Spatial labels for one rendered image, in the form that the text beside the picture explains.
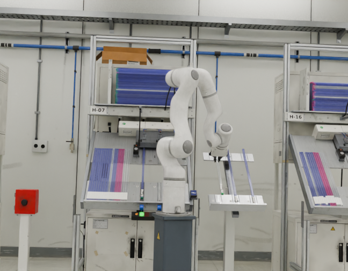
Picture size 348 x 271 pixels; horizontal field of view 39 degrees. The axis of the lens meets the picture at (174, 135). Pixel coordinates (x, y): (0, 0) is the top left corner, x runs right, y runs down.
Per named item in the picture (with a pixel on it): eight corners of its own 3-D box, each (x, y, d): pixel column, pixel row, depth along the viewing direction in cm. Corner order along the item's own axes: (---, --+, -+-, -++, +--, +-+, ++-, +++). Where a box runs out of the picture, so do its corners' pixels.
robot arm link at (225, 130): (219, 149, 291) (231, 143, 295) (223, 136, 280) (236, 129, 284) (211, 140, 295) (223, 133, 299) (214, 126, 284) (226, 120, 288)
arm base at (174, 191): (196, 216, 259) (197, 180, 260) (163, 216, 252) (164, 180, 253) (182, 212, 277) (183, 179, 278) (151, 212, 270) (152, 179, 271)
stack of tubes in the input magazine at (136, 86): (185, 106, 355) (186, 69, 357) (114, 104, 352) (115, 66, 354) (183, 108, 368) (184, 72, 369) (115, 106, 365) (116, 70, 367)
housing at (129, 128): (185, 144, 363) (186, 129, 354) (118, 142, 360) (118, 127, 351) (184, 137, 369) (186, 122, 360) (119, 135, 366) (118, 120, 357)
